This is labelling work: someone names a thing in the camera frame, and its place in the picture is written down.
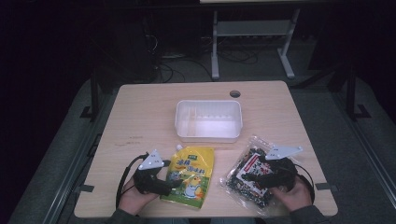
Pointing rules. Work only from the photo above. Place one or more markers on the black metal stand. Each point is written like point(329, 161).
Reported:
point(94, 99)
point(351, 93)

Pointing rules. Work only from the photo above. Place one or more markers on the yellow spout pouch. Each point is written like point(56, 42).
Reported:
point(193, 174)

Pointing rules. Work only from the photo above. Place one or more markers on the person's left hand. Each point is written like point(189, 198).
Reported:
point(134, 199)

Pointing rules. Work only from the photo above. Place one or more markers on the aluminium rail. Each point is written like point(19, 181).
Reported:
point(67, 183)

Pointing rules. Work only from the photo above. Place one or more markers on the person's right hand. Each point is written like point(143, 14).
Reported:
point(297, 197)

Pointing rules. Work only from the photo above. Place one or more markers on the white metal desk frame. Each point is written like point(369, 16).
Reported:
point(252, 28)

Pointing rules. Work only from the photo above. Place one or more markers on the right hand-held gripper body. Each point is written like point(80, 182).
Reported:
point(281, 174)

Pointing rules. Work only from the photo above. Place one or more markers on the white plastic container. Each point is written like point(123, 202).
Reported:
point(208, 124)

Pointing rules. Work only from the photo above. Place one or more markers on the grey table bracket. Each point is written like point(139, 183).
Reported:
point(325, 186)
point(84, 188)

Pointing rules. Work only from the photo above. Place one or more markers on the clear packet of dark contents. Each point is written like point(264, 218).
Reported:
point(249, 168)

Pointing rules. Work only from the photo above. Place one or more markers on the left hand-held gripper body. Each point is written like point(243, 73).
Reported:
point(149, 183)

